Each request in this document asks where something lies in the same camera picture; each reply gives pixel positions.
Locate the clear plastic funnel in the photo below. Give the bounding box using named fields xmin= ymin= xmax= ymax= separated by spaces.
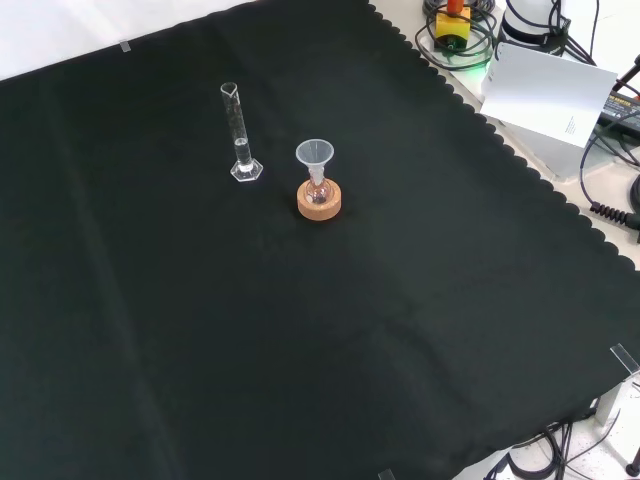
xmin=295 ymin=139 xmax=337 ymax=186

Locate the round-bottom glass flask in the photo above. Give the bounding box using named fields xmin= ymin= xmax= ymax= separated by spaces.
xmin=304 ymin=172 xmax=334 ymax=206

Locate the black coiled cable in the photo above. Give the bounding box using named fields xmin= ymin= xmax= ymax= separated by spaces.
xmin=578 ymin=124 xmax=640 ymax=232

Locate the cork ring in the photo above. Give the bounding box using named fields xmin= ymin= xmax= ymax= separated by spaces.
xmin=296 ymin=179 xmax=345 ymax=222

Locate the black bench cloth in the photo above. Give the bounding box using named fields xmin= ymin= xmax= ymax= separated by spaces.
xmin=0 ymin=0 xmax=640 ymax=480

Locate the black cable bundle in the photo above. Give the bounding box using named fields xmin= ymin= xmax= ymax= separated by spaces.
xmin=483 ymin=419 xmax=640 ymax=480

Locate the grey metal box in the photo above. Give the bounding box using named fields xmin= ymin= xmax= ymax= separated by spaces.
xmin=480 ymin=59 xmax=621 ymax=182

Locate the yellow stop button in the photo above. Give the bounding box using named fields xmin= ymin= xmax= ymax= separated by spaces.
xmin=433 ymin=0 xmax=473 ymax=53

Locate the black power adapter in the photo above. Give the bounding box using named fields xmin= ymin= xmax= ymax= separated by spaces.
xmin=598 ymin=89 xmax=640 ymax=127

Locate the clear glass graduated cylinder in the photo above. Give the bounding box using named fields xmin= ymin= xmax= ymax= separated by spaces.
xmin=220 ymin=82 xmax=265 ymax=184

